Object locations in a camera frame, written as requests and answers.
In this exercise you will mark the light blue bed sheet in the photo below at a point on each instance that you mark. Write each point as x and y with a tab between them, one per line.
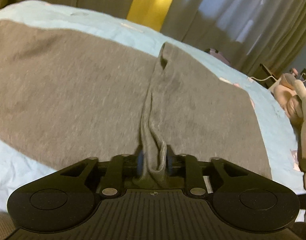
277	133

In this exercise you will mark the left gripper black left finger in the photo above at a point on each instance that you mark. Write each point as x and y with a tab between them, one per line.
120	172

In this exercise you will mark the grey sweatpants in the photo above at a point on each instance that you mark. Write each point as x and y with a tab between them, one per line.
67	95

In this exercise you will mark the grey curtain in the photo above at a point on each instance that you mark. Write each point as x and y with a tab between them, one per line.
248	32

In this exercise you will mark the yellow curtain strip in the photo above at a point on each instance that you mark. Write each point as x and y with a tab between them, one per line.
150	13

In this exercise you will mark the pink plush toy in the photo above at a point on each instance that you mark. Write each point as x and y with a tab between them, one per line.
290	93

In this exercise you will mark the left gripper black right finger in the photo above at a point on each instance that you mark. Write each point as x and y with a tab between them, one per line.
187	168

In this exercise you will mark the pink item beside bed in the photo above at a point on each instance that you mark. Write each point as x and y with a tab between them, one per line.
217	54

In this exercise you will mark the dark bedside table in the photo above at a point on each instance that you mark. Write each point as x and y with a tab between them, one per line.
264	77

